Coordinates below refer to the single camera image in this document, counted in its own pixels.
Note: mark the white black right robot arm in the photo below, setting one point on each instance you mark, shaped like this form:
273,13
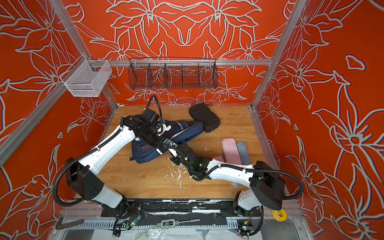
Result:
266,185

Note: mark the pink pencil case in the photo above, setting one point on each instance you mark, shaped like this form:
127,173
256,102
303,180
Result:
230,151

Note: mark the brown bent metal bar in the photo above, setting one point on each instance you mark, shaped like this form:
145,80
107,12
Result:
60,225

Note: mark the black wire wall basket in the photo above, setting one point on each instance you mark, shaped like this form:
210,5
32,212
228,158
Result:
178,74

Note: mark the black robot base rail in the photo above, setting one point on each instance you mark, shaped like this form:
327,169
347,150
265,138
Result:
221,207

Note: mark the navy blue student backpack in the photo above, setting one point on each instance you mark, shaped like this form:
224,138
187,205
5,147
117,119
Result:
180,132

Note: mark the yellow tape roll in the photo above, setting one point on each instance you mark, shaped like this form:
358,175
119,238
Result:
280,215

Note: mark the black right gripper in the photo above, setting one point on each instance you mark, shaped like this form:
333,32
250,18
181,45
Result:
174,160

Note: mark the grey blue glasses case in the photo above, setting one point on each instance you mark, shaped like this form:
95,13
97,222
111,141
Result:
243,153

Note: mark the black hard zip case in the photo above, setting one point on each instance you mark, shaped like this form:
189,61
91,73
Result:
201,112

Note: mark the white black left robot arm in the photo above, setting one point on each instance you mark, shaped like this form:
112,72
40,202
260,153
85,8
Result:
81,174

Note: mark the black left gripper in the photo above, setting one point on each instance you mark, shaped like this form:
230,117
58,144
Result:
159,144

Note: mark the white wire mesh basket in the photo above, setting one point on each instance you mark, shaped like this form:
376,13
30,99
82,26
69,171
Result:
85,80

